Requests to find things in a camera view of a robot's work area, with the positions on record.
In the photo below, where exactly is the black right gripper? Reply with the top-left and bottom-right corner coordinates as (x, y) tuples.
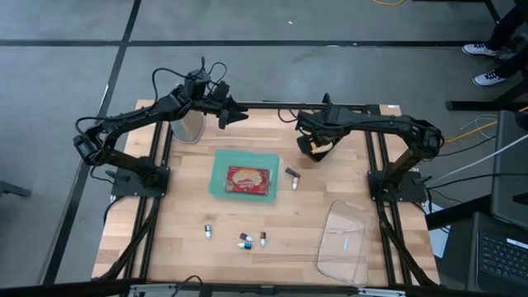
(297, 105), (346, 149)

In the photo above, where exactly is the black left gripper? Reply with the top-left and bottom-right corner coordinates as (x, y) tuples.
(205, 95), (250, 130)

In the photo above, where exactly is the black slotted plastic basket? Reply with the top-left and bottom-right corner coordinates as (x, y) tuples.
(296, 134), (344, 163)

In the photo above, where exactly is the red snack packet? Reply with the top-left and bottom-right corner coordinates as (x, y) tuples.
(224, 165), (271, 196)

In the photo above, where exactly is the clear plastic container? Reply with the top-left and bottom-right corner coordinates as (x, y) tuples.
(315, 200), (380, 288)

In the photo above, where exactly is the teal translucent plastic bin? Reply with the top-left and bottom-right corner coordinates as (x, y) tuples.
(208, 148), (281, 204)

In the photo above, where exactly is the black desk leg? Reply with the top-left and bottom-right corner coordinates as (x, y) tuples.
(424, 193), (493, 231)

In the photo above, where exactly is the black desk foot bar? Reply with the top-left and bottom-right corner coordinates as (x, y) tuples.
(446, 82), (528, 112)

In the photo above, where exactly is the dark grey case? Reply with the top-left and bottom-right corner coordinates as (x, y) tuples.
(490, 110), (528, 230)

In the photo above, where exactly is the person's leg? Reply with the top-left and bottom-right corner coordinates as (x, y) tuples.
(486, 0), (528, 53)
(494, 47), (528, 79)

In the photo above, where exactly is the dark laptop with keyboard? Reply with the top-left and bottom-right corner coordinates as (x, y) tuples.
(468, 212), (528, 297)

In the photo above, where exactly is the black furniture foot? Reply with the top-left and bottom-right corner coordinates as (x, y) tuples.
(0, 180), (33, 198)

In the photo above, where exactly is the black aluminium table frame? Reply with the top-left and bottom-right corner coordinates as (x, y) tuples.
(92, 101), (441, 290)

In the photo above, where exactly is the metal box grater pink handle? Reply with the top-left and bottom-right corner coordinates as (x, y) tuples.
(169, 107), (206, 144)

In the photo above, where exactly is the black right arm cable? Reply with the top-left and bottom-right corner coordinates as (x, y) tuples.
(276, 107), (300, 124)

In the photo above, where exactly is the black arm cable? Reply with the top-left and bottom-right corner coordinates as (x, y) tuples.
(151, 56), (228, 102)
(276, 107), (300, 124)

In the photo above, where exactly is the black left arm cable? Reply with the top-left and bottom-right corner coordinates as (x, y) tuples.
(151, 56), (228, 102)

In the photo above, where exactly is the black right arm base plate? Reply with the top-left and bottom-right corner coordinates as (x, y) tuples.
(367, 169), (427, 203)

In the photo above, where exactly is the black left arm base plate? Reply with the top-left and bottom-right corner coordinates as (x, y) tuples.
(105, 164), (171, 198)

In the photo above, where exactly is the yellow extension cord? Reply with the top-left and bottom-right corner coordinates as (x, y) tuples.
(443, 106), (528, 144)

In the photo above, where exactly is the white cable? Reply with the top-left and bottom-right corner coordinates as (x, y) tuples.
(427, 134), (528, 186)

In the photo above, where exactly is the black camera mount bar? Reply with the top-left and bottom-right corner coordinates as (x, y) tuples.
(0, 279), (528, 297)

